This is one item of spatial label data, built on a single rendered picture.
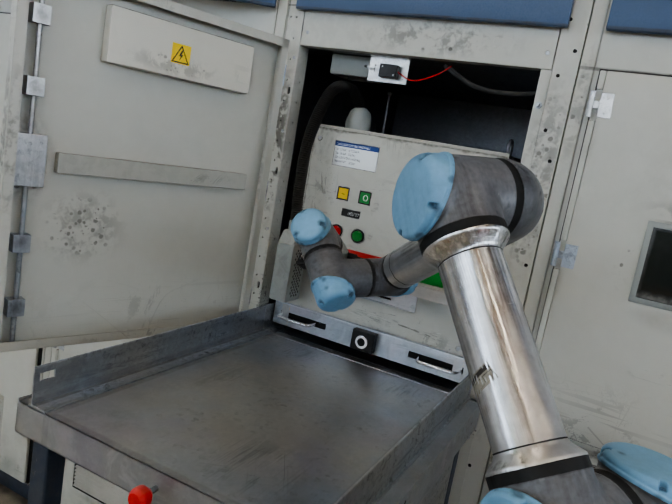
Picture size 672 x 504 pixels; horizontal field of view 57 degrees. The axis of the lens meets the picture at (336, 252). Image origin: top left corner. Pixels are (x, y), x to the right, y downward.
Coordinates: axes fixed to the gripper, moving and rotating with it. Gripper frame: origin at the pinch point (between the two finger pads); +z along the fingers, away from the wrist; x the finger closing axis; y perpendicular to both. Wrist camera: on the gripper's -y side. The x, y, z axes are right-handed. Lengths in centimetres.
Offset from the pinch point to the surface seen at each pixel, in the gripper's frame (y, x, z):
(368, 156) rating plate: -3.7, 30.0, -11.3
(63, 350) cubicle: -92, -39, 21
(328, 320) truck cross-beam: -6.1, -7.0, 8.7
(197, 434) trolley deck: 2, -42, -39
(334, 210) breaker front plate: -10.3, 17.4, -3.9
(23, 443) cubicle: -107, -71, 40
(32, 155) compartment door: -46, -8, -57
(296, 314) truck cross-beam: -15.4, -7.9, 9.3
